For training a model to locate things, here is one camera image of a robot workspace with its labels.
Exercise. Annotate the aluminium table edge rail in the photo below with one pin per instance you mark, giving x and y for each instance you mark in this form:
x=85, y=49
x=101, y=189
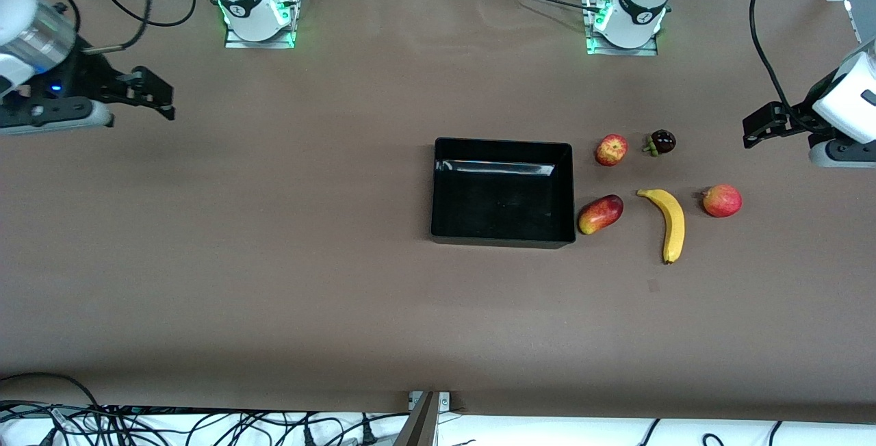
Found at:
x=854, y=22

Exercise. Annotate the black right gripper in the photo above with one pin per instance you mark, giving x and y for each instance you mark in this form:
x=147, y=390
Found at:
x=87, y=75

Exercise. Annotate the slanted grey metal profile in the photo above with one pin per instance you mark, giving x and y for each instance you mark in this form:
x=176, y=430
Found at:
x=417, y=425

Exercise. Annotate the small metal bracket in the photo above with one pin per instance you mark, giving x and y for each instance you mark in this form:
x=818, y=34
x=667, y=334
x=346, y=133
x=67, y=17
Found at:
x=441, y=400

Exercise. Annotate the yellow banana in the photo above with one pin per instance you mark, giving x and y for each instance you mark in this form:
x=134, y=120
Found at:
x=674, y=224

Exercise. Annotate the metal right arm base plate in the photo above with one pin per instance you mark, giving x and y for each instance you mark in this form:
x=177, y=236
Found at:
x=236, y=43

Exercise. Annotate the red yellow mango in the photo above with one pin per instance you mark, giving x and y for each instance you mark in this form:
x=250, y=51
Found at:
x=600, y=214

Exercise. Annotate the small red yellow apple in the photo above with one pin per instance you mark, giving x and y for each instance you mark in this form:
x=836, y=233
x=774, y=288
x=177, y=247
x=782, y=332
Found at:
x=611, y=150

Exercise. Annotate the dark purple mangosteen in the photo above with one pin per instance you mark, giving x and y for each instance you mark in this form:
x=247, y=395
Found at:
x=662, y=141

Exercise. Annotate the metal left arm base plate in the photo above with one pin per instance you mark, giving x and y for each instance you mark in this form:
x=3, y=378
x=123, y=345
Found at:
x=643, y=51

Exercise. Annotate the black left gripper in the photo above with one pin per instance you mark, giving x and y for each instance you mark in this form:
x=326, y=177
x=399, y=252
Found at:
x=799, y=117

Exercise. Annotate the black plastic box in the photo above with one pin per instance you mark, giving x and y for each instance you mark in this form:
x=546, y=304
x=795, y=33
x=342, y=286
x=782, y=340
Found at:
x=506, y=206

